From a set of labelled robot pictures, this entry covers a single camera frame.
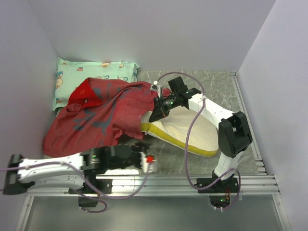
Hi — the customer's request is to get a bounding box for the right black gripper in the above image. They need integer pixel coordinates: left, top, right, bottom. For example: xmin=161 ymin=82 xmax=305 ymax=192
xmin=150 ymin=94 xmax=179 ymax=122

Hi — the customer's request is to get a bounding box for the cream yellow foam pillow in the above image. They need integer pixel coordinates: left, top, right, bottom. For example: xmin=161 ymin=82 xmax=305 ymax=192
xmin=139 ymin=108 xmax=220 ymax=157

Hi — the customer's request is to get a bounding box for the red patterned pillowcase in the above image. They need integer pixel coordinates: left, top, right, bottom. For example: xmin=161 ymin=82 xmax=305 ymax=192
xmin=43 ymin=78 xmax=158 ymax=157

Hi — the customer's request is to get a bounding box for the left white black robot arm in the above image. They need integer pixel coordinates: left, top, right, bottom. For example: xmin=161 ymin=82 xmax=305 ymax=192
xmin=1 ymin=142 xmax=157 ymax=195

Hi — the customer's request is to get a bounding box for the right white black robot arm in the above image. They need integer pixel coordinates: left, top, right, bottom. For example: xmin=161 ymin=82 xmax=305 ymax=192
xmin=149 ymin=77 xmax=253 ymax=193

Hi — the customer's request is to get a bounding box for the mint green cartoon pillow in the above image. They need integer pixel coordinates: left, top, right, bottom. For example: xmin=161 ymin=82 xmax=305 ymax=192
xmin=53 ymin=58 xmax=139 ymax=111

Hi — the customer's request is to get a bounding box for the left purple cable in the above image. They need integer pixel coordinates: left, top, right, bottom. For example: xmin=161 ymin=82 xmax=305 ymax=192
xmin=0 ymin=159 xmax=154 ymax=213

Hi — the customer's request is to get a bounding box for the purple cable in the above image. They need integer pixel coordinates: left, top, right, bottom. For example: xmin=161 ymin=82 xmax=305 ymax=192
xmin=0 ymin=159 xmax=154 ymax=213
xmin=154 ymin=71 xmax=241 ymax=211

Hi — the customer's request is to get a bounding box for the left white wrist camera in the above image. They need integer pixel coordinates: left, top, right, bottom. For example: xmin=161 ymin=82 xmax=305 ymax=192
xmin=141 ymin=153 xmax=158 ymax=173

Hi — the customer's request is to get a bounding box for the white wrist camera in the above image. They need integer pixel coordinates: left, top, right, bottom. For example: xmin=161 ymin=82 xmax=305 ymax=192
xmin=150 ymin=81 xmax=161 ymax=92
xmin=141 ymin=153 xmax=158 ymax=173

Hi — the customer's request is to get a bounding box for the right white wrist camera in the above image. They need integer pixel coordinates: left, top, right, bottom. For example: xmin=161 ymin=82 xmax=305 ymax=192
xmin=150 ymin=81 xmax=161 ymax=92

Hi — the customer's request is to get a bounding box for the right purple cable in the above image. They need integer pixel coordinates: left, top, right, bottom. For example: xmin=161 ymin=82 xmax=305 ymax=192
xmin=154 ymin=71 xmax=241 ymax=211

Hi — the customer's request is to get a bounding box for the aluminium front rail frame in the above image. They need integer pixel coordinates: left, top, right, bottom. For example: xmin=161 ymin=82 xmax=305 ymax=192
xmin=16 ymin=175 xmax=291 ymax=231

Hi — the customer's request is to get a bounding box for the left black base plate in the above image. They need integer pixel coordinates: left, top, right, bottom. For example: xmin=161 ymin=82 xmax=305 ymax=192
xmin=68 ymin=179 xmax=112 ymax=211

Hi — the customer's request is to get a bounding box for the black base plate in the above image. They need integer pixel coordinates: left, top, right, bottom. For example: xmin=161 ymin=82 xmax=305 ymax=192
xmin=68 ymin=179 xmax=112 ymax=211
xmin=194 ymin=175 xmax=241 ymax=211

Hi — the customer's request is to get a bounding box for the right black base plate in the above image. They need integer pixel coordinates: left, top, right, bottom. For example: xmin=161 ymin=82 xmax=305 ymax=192
xmin=194 ymin=175 xmax=241 ymax=211

